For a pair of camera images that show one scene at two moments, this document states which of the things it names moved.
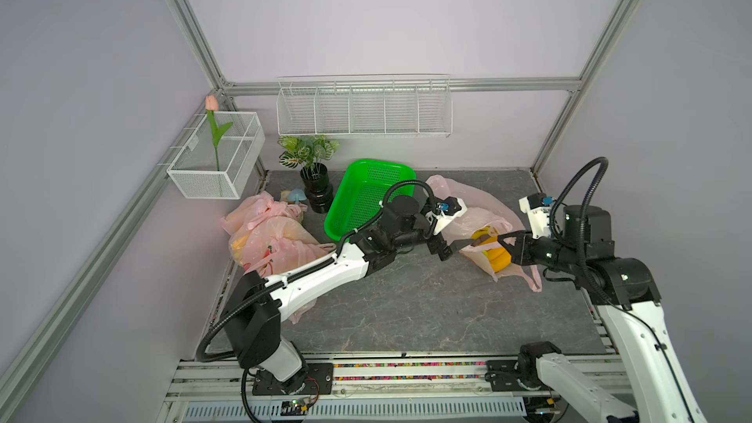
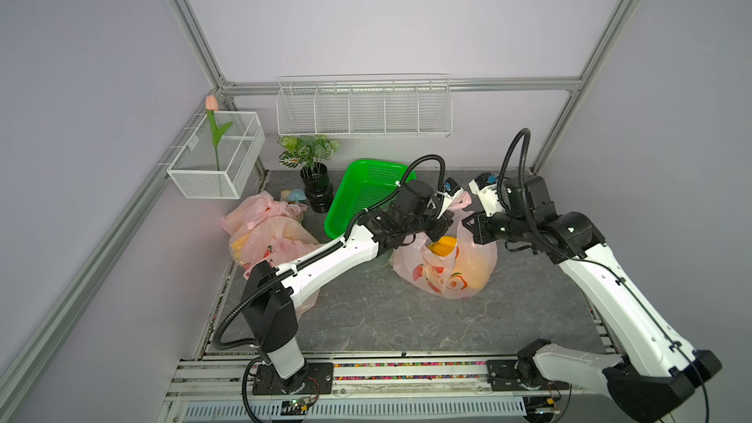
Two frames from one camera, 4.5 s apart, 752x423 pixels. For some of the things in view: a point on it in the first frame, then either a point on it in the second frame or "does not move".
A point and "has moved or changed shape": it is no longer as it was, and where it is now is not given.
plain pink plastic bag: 482,211 has moved or changed shape
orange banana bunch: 498,257 → 444,247
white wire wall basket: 217,159 does not move
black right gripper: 524,245 → 478,226
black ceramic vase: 319,193 does not move
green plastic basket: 361,192 does not move
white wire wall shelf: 371,105 does not move
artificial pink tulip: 217,133 does not move
